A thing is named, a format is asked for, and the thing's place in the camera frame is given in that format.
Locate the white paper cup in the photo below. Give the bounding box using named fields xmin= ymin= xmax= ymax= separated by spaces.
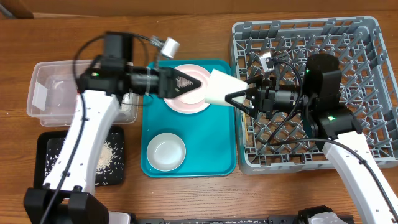
xmin=205 ymin=69 xmax=248 ymax=106

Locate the white bowl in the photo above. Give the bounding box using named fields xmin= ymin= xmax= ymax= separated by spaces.
xmin=146 ymin=133 xmax=187 ymax=172

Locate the rice and food scrap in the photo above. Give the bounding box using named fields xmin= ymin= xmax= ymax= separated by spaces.
xmin=44 ymin=131 xmax=125 ymax=186

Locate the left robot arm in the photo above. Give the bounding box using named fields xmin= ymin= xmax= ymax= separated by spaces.
xmin=24 ymin=32 xmax=201 ymax=223

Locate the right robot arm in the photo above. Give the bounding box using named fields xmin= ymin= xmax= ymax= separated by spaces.
xmin=225 ymin=54 xmax=397 ymax=223

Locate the grey dishwasher rack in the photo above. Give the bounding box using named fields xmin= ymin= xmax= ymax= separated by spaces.
xmin=231 ymin=16 xmax=397 ymax=175

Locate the pink round plate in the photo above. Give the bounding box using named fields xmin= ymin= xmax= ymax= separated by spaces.
xmin=164 ymin=64 xmax=211 ymax=114

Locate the teal plastic tray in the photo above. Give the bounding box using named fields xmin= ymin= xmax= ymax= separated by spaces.
xmin=140 ymin=59 xmax=238 ymax=179

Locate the black plastic tray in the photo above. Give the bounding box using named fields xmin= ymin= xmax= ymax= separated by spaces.
xmin=34 ymin=126 xmax=125 ymax=188

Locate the clear plastic bin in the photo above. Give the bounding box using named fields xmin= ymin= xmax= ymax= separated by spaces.
xmin=26 ymin=58 xmax=139 ymax=128

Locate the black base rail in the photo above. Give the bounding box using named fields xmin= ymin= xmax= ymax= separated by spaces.
xmin=132 ymin=215 xmax=299 ymax=224

